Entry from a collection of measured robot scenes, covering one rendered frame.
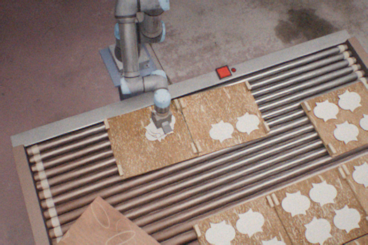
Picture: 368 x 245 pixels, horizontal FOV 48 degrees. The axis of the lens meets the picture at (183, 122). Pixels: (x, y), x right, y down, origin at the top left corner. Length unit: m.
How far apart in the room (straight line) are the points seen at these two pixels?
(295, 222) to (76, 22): 2.56
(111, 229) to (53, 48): 2.11
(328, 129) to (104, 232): 1.29
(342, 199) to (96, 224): 1.22
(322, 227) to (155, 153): 0.90
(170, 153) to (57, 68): 1.70
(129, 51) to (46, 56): 1.84
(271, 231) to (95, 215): 0.84
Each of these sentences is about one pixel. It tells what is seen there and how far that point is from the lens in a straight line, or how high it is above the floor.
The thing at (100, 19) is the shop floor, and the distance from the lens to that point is 3.82.
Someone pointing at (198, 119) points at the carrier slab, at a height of 0.94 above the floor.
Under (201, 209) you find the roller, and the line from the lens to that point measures 2.10.
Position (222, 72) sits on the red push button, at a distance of 2.42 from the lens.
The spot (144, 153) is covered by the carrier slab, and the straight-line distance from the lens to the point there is 2.15.
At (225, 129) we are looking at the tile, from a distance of 2.23.
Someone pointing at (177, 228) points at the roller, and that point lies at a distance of 2.07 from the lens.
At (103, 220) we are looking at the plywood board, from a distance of 1.96.
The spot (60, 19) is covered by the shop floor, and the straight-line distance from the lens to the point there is 3.88.
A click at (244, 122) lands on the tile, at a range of 2.26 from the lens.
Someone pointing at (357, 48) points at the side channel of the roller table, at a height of 0.95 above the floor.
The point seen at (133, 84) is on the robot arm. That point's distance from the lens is 1.94.
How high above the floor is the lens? 2.95
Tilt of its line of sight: 65 degrees down
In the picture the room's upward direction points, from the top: 8 degrees clockwise
